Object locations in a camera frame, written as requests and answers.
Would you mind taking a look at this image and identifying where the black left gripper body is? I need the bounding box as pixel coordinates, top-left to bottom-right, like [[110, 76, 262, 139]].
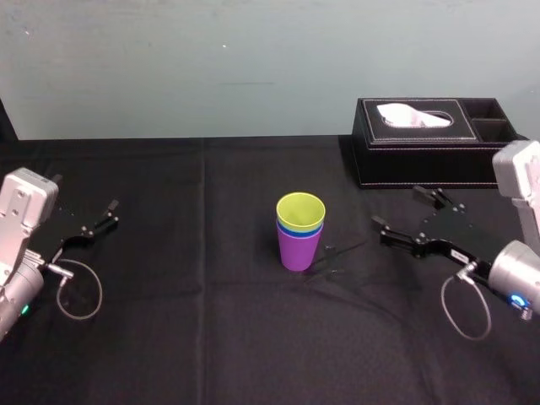
[[40, 196, 93, 267]]

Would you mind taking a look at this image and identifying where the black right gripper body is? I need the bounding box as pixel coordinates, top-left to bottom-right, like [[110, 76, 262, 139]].
[[419, 202, 524, 282]]

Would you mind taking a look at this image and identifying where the black leather tissue box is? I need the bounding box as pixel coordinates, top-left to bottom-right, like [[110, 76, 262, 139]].
[[350, 97, 529, 192]]

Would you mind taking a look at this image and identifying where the white tissue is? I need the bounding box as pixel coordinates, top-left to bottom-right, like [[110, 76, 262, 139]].
[[375, 102, 451, 129]]

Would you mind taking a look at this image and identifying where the purple plastic cup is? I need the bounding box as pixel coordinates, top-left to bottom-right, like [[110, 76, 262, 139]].
[[276, 222, 324, 273]]

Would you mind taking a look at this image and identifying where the green plastic cup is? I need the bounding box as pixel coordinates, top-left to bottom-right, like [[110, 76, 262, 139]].
[[275, 192, 327, 230]]

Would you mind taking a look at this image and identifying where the blue plastic cup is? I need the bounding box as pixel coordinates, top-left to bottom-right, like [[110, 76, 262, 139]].
[[276, 218, 326, 238]]

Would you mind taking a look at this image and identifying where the black table cloth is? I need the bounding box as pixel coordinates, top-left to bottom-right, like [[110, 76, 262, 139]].
[[0, 134, 540, 405]]

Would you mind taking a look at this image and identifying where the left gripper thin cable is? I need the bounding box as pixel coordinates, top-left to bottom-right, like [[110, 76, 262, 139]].
[[44, 259, 104, 321]]

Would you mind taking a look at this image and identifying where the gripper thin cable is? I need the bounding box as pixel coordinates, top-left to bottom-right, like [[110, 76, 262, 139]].
[[440, 260, 493, 341], [44, 259, 104, 321]]

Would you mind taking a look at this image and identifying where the right gripper thin cable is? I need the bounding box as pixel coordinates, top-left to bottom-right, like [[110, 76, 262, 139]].
[[440, 260, 493, 341]]

